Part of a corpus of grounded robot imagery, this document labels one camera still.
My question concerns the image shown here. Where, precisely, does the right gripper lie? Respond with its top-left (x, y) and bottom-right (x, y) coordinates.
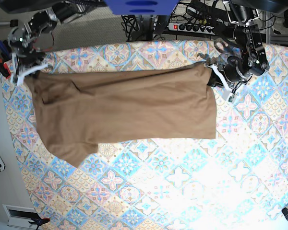
top-left (11, 51), bottom-right (48, 84)

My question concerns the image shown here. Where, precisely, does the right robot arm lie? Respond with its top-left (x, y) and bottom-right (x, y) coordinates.
top-left (7, 0), bottom-right (93, 86)

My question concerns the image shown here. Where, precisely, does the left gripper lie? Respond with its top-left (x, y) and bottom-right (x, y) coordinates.
top-left (206, 59), bottom-right (251, 98)

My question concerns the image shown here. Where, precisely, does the white framed device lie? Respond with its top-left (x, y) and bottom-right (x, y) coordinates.
top-left (2, 204), bottom-right (39, 230)

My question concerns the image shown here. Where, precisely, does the orange black clamp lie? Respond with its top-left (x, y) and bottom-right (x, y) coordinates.
top-left (28, 213), bottom-right (50, 227)

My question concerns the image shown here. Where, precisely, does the patterned tablecloth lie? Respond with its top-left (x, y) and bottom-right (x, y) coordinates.
top-left (1, 45), bottom-right (288, 230)

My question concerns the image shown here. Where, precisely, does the white power strip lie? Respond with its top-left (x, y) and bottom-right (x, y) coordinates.
top-left (168, 23), bottom-right (215, 35)

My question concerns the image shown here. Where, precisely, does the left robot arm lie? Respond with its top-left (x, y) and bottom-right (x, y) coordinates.
top-left (205, 0), bottom-right (269, 102)

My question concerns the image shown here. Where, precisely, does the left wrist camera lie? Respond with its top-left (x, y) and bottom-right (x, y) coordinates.
top-left (222, 91), bottom-right (236, 103)

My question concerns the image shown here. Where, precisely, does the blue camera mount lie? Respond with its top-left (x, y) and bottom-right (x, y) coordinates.
top-left (105, 0), bottom-right (179, 15)

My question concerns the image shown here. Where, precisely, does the red black clamp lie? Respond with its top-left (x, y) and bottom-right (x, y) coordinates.
top-left (0, 58), bottom-right (11, 79)

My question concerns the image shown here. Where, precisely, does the brown t-shirt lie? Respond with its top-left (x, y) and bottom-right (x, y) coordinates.
top-left (24, 64), bottom-right (216, 167)

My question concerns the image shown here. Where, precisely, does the black corner clamp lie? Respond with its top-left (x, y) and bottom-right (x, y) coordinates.
top-left (281, 207), bottom-right (288, 221)

